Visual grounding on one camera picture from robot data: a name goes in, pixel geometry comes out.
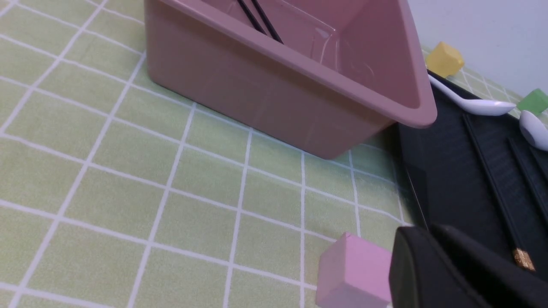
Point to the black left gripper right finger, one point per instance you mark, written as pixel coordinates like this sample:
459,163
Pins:
499,282

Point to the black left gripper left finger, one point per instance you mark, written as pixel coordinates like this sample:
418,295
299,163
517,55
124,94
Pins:
422,275

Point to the black chopstick gold band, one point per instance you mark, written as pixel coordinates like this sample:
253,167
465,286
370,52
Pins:
520,256

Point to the pink foam cube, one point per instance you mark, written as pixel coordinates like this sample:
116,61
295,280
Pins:
353,273

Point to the black plastic tray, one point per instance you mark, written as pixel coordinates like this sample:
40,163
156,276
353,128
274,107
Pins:
450,187

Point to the white ceramic spoon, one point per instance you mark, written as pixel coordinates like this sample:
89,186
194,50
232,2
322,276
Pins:
533,130
474,106

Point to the white ceramic spoon far left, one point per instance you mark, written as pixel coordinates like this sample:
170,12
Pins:
474,106

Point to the green foam cube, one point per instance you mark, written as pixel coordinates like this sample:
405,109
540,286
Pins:
536,102

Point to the pink plastic bin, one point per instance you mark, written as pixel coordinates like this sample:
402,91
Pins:
342,71

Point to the yellow foam cube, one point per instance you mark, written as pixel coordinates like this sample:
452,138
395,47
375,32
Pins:
445,60

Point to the black chopstick in bin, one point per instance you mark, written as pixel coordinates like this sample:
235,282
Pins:
251,17
266,21

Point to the green checkered tablecloth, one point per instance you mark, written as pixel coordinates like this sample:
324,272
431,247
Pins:
116,192

